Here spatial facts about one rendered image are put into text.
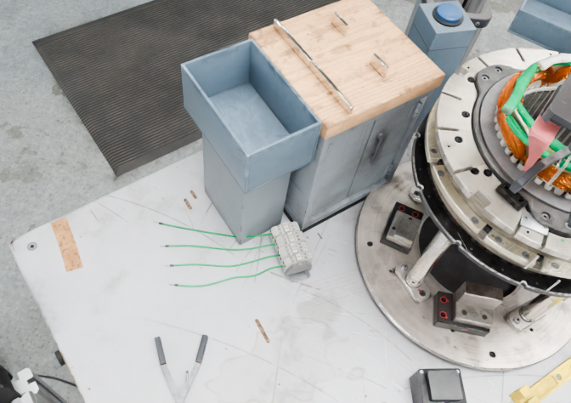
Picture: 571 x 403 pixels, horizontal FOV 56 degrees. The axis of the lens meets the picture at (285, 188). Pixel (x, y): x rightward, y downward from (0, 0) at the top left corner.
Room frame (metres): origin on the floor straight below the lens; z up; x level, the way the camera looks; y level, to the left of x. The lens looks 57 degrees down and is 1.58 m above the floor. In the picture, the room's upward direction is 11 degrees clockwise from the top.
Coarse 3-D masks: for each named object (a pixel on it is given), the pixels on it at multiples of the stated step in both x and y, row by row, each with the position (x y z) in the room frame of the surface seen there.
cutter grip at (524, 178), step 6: (540, 162) 0.34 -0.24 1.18; (534, 168) 0.33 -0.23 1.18; (540, 168) 0.34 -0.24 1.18; (522, 174) 0.33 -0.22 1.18; (528, 174) 0.33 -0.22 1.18; (534, 174) 0.33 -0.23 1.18; (516, 180) 0.32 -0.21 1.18; (522, 180) 0.32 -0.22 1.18; (528, 180) 0.32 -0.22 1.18; (510, 186) 0.32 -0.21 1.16; (516, 186) 0.31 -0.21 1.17; (522, 186) 0.31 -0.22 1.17; (516, 192) 0.31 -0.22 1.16
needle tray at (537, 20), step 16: (528, 0) 0.82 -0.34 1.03; (544, 0) 0.82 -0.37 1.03; (560, 0) 0.81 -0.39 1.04; (528, 16) 0.73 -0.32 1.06; (544, 16) 0.79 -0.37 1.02; (560, 16) 0.79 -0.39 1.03; (512, 32) 0.73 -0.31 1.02; (528, 32) 0.72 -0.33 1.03; (544, 32) 0.72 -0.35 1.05; (560, 32) 0.71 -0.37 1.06; (560, 48) 0.70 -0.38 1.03
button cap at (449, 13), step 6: (438, 6) 0.74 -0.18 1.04; (444, 6) 0.74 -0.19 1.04; (450, 6) 0.74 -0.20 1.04; (456, 6) 0.74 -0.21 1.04; (438, 12) 0.72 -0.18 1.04; (444, 12) 0.72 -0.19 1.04; (450, 12) 0.73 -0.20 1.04; (456, 12) 0.73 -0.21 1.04; (444, 18) 0.71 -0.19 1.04; (450, 18) 0.71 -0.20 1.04; (456, 18) 0.72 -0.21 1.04
